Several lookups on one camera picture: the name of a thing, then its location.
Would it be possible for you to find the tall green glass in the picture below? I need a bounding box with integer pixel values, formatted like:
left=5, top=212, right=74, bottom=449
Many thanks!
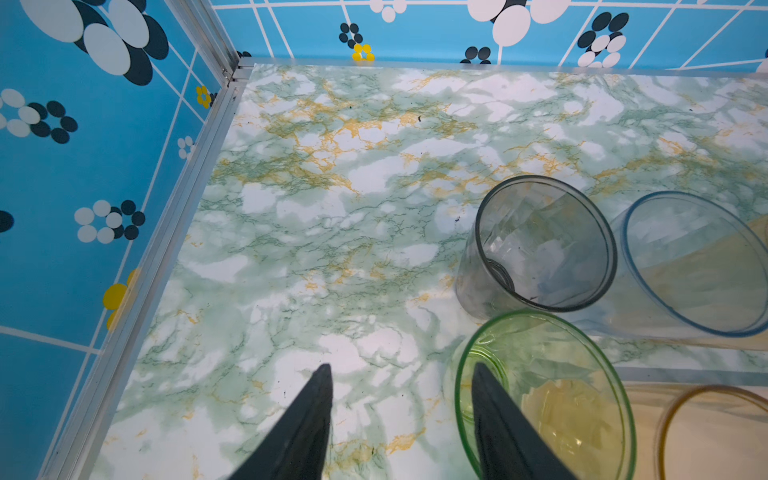
left=443, top=310, right=637, bottom=479

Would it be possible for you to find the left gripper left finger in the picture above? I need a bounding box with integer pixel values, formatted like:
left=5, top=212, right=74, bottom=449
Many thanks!
left=230, top=364, right=333, bottom=480

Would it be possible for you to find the cream plastic tray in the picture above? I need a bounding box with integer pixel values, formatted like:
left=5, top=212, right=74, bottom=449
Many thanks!
left=617, top=367, right=767, bottom=479

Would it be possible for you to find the tall amber glass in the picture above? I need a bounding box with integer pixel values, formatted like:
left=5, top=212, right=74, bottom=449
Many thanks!
left=626, top=383, right=767, bottom=479

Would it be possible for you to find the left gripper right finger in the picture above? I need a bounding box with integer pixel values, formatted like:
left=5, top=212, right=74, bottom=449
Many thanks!
left=471, top=363, right=575, bottom=479

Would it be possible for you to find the tall yellow glass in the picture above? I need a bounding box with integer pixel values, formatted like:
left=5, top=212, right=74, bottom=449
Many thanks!
left=634, top=215, right=767, bottom=351

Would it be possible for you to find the tall grey glass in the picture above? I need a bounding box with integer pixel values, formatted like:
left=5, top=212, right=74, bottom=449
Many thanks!
left=455, top=175, right=618, bottom=320

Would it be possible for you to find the tall pale blue glass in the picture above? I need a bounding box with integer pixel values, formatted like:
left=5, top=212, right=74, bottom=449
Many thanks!
left=565, top=191, right=767, bottom=340

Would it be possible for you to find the left aluminium corner post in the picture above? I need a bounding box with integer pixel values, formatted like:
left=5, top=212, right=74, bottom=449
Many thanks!
left=165, top=0, right=253, bottom=86

